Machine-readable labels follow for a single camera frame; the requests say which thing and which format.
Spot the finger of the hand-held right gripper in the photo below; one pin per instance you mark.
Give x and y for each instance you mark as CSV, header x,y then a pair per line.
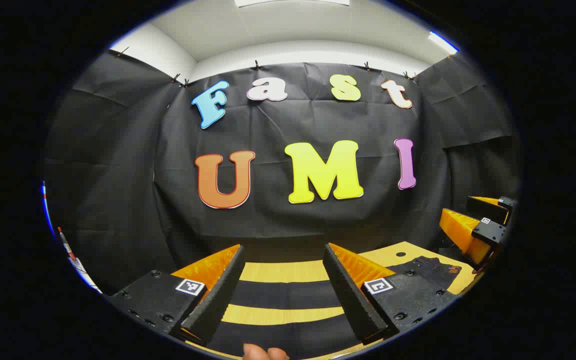
x,y
488,231
488,207

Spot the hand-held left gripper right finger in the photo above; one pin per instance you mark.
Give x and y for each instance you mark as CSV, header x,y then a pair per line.
x,y
350,300

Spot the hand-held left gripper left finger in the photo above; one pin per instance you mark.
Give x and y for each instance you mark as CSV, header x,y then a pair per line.
x,y
218,295

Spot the black jeans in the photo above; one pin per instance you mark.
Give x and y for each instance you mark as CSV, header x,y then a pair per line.
x,y
288,294

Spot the white side desk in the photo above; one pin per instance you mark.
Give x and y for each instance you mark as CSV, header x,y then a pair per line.
x,y
85,275

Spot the black backdrop cloth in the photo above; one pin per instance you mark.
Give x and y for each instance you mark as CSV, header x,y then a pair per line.
x,y
118,175

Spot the rectangular ceiling light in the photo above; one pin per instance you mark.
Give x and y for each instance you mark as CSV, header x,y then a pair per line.
x,y
293,2

